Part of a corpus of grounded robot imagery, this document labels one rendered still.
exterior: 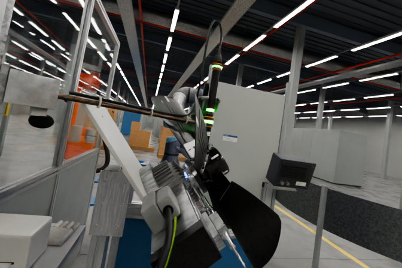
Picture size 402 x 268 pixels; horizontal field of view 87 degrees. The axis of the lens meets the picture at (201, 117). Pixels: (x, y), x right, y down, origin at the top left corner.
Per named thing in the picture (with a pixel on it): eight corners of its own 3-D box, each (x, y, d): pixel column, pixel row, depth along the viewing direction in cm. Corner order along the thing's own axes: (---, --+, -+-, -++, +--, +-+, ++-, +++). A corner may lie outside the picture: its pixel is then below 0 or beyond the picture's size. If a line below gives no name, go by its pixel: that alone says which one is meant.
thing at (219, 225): (222, 240, 55) (216, 230, 54) (213, 225, 61) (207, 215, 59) (231, 234, 56) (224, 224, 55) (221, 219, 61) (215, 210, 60)
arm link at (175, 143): (164, 151, 174) (167, 134, 174) (180, 152, 175) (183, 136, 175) (163, 152, 162) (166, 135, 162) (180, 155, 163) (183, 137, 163)
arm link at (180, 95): (174, 82, 154) (163, 115, 112) (189, 84, 155) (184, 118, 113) (172, 96, 160) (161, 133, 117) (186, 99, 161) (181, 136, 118)
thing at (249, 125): (183, 234, 266) (210, 64, 279) (182, 232, 271) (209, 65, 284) (270, 239, 290) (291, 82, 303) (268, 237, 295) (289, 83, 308)
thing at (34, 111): (27, 128, 47) (32, 106, 47) (25, 126, 49) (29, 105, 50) (54, 130, 50) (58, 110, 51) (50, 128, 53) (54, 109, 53)
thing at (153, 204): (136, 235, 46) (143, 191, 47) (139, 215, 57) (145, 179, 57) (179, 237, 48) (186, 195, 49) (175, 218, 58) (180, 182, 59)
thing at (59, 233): (34, 244, 71) (35, 237, 71) (58, 224, 85) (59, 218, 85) (60, 247, 71) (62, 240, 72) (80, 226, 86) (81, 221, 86)
